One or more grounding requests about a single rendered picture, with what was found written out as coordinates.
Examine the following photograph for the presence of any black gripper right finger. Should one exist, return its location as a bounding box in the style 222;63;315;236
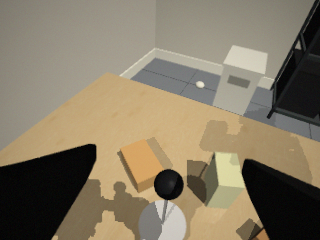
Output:
242;158;320;240

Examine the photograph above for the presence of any glass french press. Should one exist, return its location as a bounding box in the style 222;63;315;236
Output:
138;169;187;240

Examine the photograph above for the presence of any tan rectangular box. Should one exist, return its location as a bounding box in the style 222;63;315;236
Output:
120;139;164;193

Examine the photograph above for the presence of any brown cube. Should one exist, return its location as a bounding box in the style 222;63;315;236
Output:
250;227;270;240

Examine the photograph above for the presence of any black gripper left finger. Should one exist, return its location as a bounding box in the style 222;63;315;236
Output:
0;144;97;240

